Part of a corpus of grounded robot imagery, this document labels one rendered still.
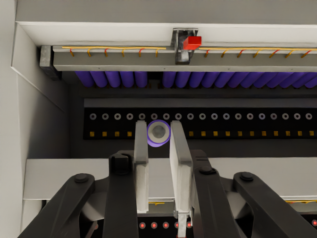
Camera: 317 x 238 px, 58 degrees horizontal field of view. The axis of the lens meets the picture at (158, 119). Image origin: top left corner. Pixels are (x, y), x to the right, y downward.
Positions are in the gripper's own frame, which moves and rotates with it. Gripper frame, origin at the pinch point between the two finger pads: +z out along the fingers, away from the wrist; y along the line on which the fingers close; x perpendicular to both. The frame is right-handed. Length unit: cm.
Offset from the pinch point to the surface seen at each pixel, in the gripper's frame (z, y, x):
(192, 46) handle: 10.8, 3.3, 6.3
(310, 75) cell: 23.4, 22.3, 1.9
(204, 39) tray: 18.4, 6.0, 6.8
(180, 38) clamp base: 17.7, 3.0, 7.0
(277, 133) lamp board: 28.1, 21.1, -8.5
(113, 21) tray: 15.7, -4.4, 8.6
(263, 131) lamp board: 28.3, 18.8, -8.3
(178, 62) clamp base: 17.7, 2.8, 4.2
